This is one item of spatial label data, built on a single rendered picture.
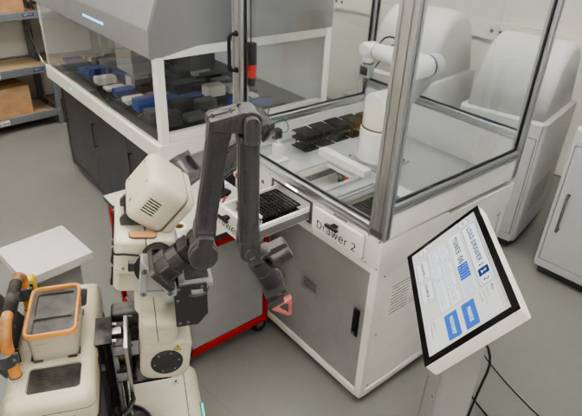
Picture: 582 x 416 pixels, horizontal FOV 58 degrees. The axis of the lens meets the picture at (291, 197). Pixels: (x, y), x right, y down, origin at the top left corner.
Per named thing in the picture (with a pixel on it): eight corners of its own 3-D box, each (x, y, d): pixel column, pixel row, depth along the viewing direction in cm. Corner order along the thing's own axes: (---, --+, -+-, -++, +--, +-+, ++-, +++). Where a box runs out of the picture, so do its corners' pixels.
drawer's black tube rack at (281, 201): (260, 232, 223) (260, 219, 220) (236, 214, 235) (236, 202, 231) (300, 216, 235) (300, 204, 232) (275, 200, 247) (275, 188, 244)
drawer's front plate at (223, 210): (248, 250, 214) (248, 227, 209) (210, 219, 234) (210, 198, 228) (252, 248, 215) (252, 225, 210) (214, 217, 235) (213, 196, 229)
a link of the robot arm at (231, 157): (251, 113, 197) (268, 135, 197) (261, 107, 200) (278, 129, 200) (211, 161, 232) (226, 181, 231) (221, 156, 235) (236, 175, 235)
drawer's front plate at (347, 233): (359, 259, 212) (362, 237, 206) (312, 228, 231) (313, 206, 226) (362, 258, 213) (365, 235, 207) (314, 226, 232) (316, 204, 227)
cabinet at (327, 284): (358, 412, 246) (380, 275, 207) (235, 295, 314) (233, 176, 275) (475, 326, 300) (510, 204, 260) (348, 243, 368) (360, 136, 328)
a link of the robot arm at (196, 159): (267, 97, 191) (284, 119, 191) (258, 112, 204) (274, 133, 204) (164, 162, 175) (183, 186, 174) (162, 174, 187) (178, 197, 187)
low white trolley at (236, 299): (174, 383, 256) (162, 255, 219) (120, 313, 297) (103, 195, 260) (269, 332, 289) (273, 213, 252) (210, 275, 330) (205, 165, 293)
